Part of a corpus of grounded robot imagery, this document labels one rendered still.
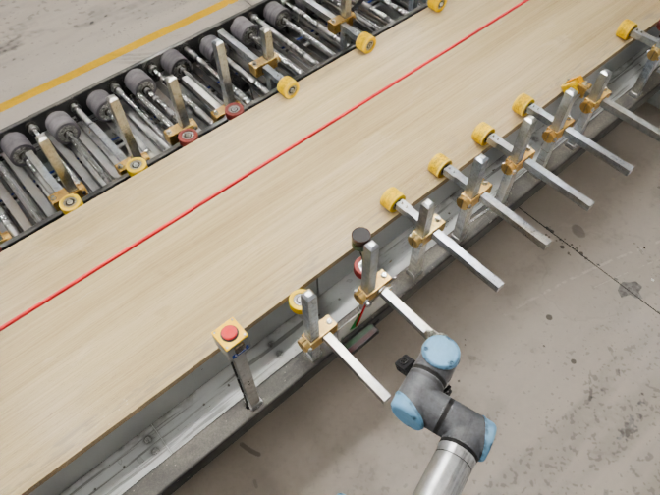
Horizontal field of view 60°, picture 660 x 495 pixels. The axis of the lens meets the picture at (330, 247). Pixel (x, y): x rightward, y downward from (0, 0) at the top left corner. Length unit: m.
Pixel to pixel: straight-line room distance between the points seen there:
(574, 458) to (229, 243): 1.74
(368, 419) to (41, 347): 1.40
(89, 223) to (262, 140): 0.73
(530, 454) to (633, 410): 0.54
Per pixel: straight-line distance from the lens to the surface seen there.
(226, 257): 2.02
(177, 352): 1.88
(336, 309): 2.20
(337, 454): 2.64
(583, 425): 2.89
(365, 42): 2.70
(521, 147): 2.20
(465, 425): 1.35
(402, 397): 1.36
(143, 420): 2.08
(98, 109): 2.77
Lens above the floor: 2.56
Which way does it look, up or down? 56 degrees down
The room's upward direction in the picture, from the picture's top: 1 degrees counter-clockwise
